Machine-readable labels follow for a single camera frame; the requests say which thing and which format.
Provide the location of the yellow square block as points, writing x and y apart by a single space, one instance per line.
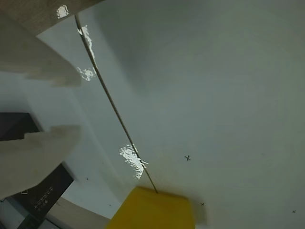
155 210

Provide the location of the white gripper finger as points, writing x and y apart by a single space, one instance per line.
40 155
35 59

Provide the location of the dark box with brown inside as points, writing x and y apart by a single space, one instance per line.
54 188

